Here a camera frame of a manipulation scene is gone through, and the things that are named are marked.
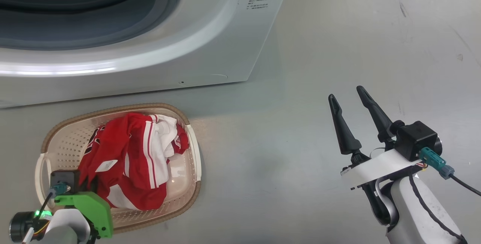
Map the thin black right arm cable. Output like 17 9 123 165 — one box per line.
408 176 467 243

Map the left camera cable teal plug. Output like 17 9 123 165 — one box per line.
37 183 71 220

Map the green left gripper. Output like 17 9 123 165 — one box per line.
54 178 113 239

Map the white front-load washing machine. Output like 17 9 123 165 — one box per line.
0 0 295 108

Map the cream perforated laundry basket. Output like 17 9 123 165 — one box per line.
35 103 203 234

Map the red and white jersey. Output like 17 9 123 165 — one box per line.
78 112 190 211

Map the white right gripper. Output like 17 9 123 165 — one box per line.
328 85 424 191

